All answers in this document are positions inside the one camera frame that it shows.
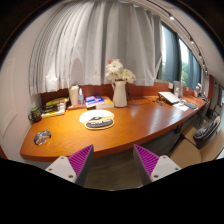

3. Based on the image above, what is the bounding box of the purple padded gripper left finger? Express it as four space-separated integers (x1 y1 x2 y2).
46 145 94 186

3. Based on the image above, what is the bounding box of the dark green mug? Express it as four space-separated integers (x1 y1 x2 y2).
28 107 42 123

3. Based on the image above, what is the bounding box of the stack of yellow black books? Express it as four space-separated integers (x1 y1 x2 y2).
41 97 69 118

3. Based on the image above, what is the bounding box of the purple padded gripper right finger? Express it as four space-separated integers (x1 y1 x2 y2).
133 145 180 185

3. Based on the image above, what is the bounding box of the orange book under blue book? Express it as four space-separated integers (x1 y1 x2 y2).
96 96 114 109

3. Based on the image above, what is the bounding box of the clear sanitizer bottle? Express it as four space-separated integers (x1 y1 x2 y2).
78 88 84 105

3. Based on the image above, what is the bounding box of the white curtain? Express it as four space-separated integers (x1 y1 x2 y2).
29 0 162 95

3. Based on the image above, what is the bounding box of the silver laptop on stand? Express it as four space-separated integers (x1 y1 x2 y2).
158 92 180 105

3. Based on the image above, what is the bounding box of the white flower bouquet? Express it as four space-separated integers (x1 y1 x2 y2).
106 59 136 83

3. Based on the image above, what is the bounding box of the black keyboard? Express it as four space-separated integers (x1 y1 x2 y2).
185 102 198 110

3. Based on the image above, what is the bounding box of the tan office chair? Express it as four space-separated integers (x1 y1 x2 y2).
170 117 224 168

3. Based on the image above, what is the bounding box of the white ceramic pitcher vase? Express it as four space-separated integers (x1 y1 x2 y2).
112 81 127 107

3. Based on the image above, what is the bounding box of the cream ceramic jar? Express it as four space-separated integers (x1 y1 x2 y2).
69 85 79 105

